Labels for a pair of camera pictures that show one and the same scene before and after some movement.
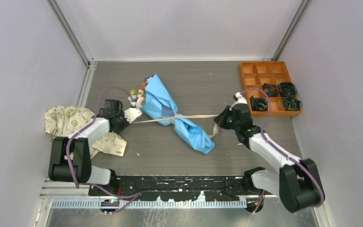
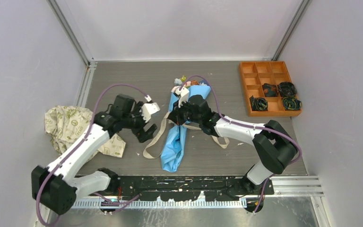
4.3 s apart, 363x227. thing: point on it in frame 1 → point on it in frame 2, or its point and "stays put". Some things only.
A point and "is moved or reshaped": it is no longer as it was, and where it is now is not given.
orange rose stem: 142,86 → 194,82
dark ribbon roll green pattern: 258,104 stays put
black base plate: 178,188 stays put
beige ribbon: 178,116 is moved or reshaped
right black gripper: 222,118 → 176,114
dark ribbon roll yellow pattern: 291,103 stays put
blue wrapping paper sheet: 158,102 → 173,149
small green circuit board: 110,202 stays put
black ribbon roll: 287,89 stays put
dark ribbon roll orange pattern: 271,90 stays put
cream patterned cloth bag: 64,121 stays put
